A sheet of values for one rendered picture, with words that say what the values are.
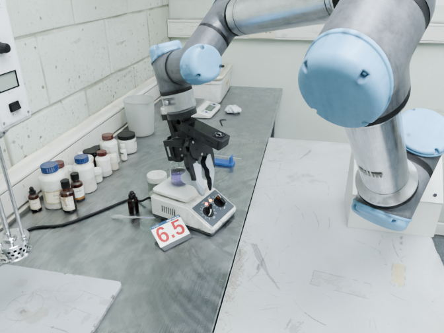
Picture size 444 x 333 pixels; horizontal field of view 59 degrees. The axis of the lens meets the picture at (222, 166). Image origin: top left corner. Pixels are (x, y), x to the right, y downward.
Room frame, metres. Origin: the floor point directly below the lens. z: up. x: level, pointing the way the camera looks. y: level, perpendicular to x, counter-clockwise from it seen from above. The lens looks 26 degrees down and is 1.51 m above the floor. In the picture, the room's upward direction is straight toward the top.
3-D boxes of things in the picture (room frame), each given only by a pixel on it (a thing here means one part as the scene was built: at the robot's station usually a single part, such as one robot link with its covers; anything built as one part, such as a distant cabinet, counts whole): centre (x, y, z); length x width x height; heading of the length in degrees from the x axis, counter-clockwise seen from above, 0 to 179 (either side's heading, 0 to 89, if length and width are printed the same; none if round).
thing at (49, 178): (1.01, 0.49, 0.96); 0.07 x 0.07 x 0.13
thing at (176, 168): (0.97, 0.11, 1.02); 0.06 x 0.05 x 0.08; 126
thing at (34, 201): (0.98, 0.54, 0.94); 0.03 x 0.03 x 0.07
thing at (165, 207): (0.95, 0.09, 0.94); 0.22 x 0.13 x 0.08; 59
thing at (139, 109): (1.60, 0.35, 0.97); 0.18 x 0.13 x 0.15; 39
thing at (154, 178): (1.04, 0.19, 0.94); 0.06 x 0.06 x 0.08
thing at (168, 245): (0.83, 0.13, 0.92); 0.09 x 0.06 x 0.04; 131
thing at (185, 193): (0.96, 0.11, 0.98); 0.12 x 0.12 x 0.01; 59
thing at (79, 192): (1.04, 0.43, 0.94); 0.04 x 0.04 x 0.09
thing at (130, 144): (1.40, 0.36, 0.94); 0.07 x 0.07 x 0.07
